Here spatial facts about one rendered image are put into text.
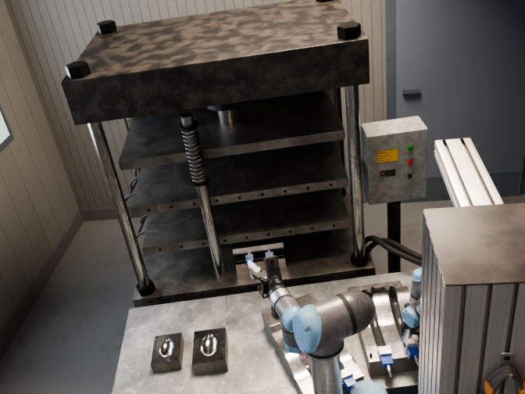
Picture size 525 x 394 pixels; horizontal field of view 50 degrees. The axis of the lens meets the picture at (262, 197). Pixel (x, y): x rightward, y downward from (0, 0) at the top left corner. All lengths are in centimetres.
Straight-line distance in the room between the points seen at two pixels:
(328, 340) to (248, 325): 128
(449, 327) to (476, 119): 365
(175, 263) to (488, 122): 271
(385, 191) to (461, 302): 190
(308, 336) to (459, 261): 53
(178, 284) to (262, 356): 74
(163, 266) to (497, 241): 237
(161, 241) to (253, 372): 89
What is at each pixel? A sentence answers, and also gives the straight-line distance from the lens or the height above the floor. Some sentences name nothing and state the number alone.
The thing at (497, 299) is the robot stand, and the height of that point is 199.
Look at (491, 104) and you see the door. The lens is 469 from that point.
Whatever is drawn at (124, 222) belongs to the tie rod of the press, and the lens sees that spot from 286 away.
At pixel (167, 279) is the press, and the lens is 319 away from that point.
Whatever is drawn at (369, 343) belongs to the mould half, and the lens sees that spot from 253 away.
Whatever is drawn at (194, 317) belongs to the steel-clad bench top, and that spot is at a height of 80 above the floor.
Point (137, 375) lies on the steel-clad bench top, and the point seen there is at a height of 80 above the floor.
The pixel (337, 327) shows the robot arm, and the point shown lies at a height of 165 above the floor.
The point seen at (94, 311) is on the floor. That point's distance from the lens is 441.
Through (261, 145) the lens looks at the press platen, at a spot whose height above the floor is 152.
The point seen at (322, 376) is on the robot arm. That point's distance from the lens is 166.
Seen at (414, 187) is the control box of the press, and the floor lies 114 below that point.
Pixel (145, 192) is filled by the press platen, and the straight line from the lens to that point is 299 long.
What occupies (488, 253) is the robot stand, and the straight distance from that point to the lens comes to 116.
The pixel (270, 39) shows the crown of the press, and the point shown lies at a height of 201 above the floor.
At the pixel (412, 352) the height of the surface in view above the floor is 94.
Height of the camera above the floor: 274
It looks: 32 degrees down
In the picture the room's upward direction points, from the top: 9 degrees counter-clockwise
